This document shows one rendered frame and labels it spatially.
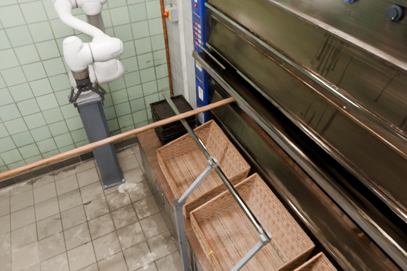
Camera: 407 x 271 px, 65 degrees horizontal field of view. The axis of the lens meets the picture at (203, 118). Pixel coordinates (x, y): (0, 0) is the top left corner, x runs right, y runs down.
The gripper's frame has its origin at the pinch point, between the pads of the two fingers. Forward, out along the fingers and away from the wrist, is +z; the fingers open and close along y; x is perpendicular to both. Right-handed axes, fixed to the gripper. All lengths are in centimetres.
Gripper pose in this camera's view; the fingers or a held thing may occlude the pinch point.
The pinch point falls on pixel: (91, 106)
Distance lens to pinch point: 191.8
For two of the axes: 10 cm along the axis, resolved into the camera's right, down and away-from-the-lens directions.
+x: 4.1, 5.7, -7.1
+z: 0.2, 7.8, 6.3
